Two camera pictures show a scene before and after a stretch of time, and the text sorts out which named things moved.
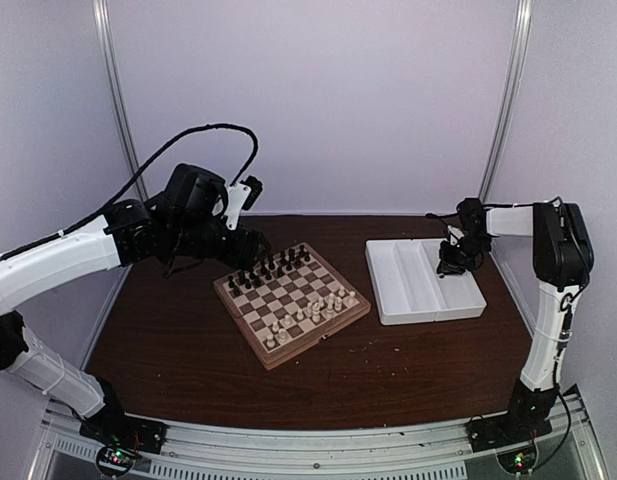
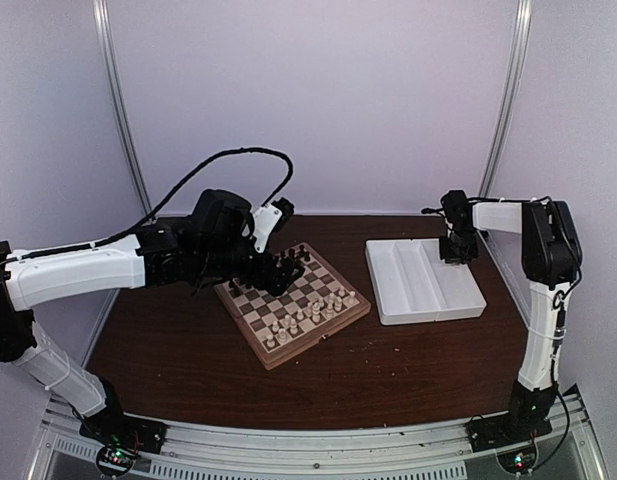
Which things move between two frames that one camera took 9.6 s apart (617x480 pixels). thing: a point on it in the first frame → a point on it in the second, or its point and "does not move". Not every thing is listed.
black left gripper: (242, 253) → (276, 286)
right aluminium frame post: (512, 83) does not move
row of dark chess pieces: (288, 260) does not move
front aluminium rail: (199, 449) does not move
